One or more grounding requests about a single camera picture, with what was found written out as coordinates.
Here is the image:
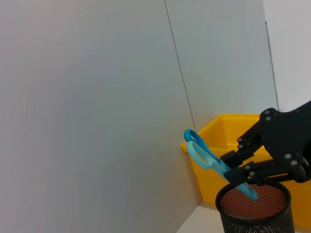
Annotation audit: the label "black mesh pen holder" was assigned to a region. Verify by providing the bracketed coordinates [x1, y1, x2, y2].
[215, 181, 292, 233]

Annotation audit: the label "yellow plastic bin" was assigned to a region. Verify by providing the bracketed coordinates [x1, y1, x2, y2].
[180, 114, 311, 230]

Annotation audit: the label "blue scissors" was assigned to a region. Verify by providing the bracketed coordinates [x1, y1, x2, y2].
[183, 129, 259, 201]

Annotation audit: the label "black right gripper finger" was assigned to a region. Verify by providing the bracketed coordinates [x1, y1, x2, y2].
[220, 122, 266, 168]
[224, 159, 296, 187]

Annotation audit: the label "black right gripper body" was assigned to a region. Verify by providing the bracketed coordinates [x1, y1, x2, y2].
[259, 100, 311, 183]

